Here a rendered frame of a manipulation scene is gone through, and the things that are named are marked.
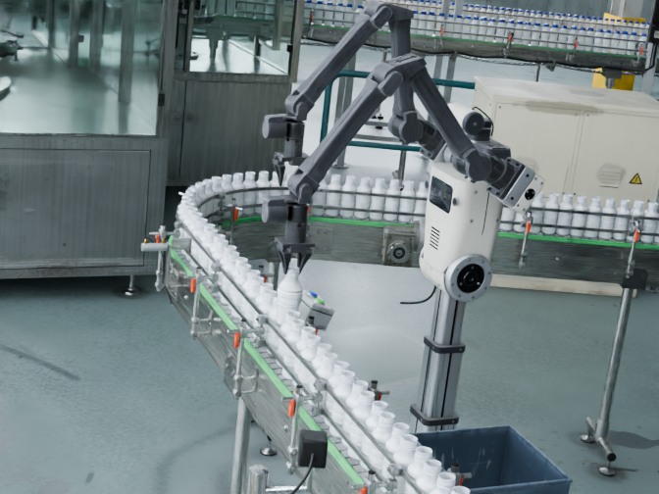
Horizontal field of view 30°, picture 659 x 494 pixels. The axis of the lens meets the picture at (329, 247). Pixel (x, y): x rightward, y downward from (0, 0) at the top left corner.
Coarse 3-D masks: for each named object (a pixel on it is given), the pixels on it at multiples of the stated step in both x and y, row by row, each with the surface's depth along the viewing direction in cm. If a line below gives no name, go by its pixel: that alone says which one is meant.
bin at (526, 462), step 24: (432, 432) 327; (456, 432) 330; (480, 432) 333; (504, 432) 336; (432, 456) 329; (456, 456) 332; (480, 456) 335; (504, 456) 338; (528, 456) 327; (480, 480) 338; (504, 480) 339; (528, 480) 328; (552, 480) 307
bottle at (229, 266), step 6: (228, 252) 385; (234, 252) 386; (228, 258) 384; (234, 258) 384; (228, 264) 384; (234, 264) 384; (228, 270) 383; (222, 282) 387; (228, 282) 385; (222, 288) 387; (228, 288) 385; (228, 294) 386; (222, 300) 387
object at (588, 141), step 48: (480, 96) 753; (528, 96) 718; (576, 96) 737; (624, 96) 756; (528, 144) 725; (576, 144) 727; (624, 144) 729; (576, 192) 736; (624, 192) 738; (528, 288) 754; (576, 288) 756
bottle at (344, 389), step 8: (344, 376) 302; (352, 376) 302; (344, 384) 302; (352, 384) 303; (336, 392) 303; (344, 392) 302; (344, 400) 302; (336, 408) 304; (336, 416) 304; (336, 432) 305
